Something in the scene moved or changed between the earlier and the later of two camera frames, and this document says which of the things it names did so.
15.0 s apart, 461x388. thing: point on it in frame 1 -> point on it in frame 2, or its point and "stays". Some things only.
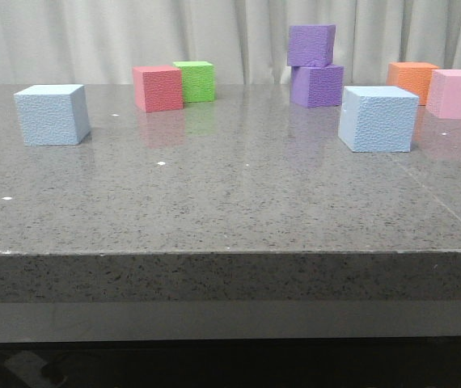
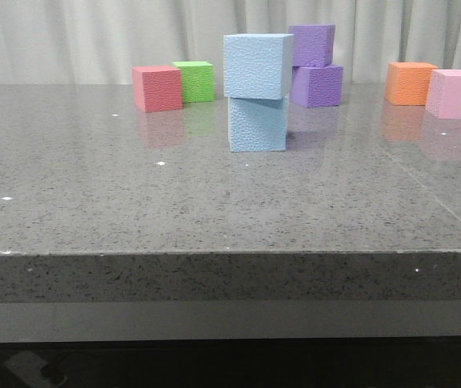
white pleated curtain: x=46 y=42 stays
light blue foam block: x=52 y=114 -> x=257 y=124
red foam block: x=158 y=88 stays
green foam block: x=198 y=84 stays
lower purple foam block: x=321 y=86 stays
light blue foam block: x=378 y=119 -> x=257 y=65
